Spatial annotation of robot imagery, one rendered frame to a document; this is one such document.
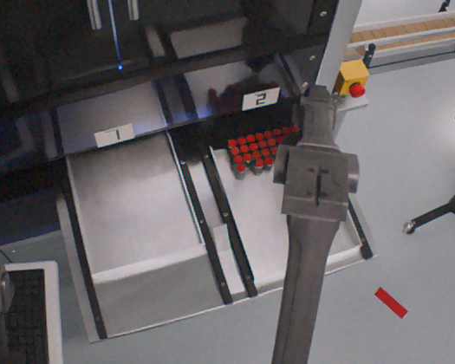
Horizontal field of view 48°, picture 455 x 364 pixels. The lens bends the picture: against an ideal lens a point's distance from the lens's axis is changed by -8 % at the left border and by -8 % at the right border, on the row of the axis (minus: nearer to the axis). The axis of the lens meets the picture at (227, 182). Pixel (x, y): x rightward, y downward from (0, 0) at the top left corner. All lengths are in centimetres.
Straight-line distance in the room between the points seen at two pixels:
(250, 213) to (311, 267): 64
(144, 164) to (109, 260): 25
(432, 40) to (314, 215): 112
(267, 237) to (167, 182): 27
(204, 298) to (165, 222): 20
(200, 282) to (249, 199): 23
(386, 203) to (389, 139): 32
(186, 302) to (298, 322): 56
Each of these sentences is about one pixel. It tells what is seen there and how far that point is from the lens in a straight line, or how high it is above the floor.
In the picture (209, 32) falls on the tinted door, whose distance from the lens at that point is 104.
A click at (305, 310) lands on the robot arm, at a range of 67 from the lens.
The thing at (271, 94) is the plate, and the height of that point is 103.
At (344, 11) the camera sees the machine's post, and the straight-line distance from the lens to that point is 113.
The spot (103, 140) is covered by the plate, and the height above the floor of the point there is 101.
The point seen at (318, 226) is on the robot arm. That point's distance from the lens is 63.
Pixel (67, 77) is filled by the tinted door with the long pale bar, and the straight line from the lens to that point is 104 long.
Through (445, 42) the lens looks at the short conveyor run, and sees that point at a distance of 168.
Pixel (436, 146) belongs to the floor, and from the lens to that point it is 262.
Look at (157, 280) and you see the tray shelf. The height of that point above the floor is 88.
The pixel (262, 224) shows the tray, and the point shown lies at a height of 88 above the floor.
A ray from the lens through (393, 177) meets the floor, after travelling 245.
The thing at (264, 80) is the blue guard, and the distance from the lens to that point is 121.
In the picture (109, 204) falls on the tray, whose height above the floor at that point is 88.
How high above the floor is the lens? 205
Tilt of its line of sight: 64 degrees down
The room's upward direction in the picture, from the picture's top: 6 degrees clockwise
